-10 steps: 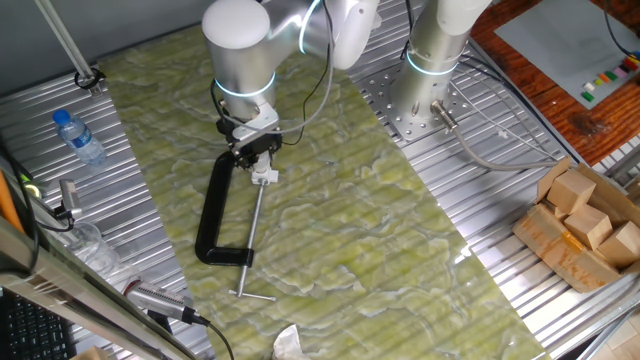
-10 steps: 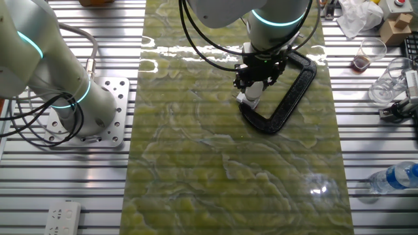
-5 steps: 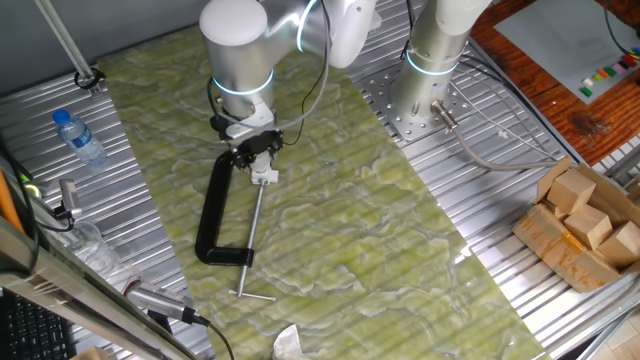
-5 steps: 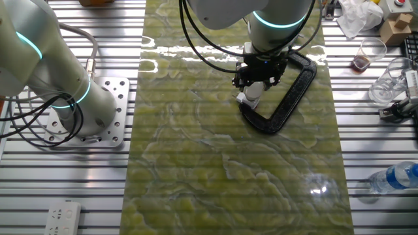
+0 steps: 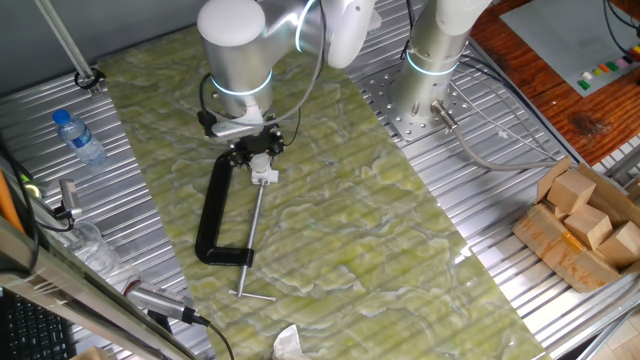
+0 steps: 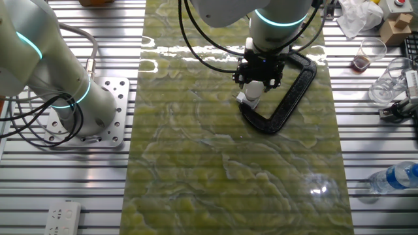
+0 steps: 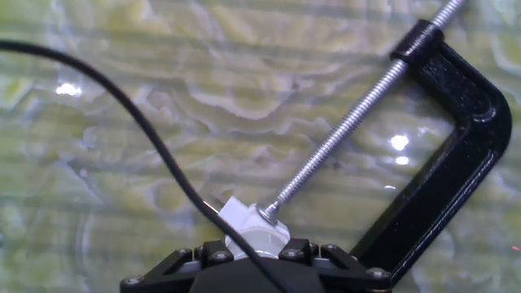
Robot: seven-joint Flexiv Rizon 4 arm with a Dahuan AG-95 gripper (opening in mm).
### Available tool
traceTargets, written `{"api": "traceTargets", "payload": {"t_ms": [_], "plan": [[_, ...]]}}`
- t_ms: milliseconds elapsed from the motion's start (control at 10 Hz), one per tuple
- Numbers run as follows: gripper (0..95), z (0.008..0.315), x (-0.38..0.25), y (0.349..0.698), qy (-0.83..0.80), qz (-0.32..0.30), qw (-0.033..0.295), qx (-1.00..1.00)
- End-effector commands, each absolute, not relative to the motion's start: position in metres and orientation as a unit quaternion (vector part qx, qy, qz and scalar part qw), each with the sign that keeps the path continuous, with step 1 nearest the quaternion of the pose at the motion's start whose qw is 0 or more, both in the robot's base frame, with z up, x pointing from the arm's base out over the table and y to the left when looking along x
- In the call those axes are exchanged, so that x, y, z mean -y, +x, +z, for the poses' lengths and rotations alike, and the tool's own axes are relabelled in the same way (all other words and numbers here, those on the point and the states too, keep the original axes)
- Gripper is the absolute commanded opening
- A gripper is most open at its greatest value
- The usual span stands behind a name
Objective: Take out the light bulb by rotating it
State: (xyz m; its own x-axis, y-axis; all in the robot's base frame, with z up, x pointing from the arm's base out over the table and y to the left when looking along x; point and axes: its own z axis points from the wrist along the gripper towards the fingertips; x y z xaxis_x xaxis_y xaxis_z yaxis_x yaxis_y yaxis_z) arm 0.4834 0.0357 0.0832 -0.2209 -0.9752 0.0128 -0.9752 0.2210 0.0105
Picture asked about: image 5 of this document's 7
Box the grey toy brick baseplate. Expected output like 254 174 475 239
499 0 640 98

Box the black C-clamp with steel screw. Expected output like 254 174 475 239
194 149 277 303

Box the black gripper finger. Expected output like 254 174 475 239
267 129 286 158
229 144 254 172

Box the black keyboard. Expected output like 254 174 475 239
0 289 76 360

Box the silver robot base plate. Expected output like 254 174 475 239
357 64 476 144

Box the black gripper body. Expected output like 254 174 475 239
237 130 279 155

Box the brown wooden table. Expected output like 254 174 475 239
469 0 640 166

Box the silver camera module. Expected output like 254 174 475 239
123 278 196 322

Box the green marble pattern mat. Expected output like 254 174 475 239
97 14 551 360

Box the white light bulb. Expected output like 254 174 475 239
249 152 273 174

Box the grey hose with metal connector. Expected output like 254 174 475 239
429 99 559 174

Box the small cardboard box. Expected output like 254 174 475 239
69 345 110 360

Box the metal stand pole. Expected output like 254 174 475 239
33 0 104 97

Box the grey camera on black mount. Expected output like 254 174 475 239
54 178 85 222

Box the thin black cable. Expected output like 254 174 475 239
602 0 640 64

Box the brown cardboard box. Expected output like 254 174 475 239
512 155 640 295

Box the aluminium frame bar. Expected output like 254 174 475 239
0 214 201 360

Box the black camera cable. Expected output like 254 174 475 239
182 305 236 360

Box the light wooden block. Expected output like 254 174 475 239
547 169 597 216
597 221 640 269
544 199 569 221
563 203 614 251

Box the water bottle with blue cap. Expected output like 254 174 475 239
52 108 109 167

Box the orange rod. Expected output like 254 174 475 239
0 169 25 235

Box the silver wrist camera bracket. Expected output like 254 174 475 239
197 109 265 140

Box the white lamp socket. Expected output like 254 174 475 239
250 168 280 187

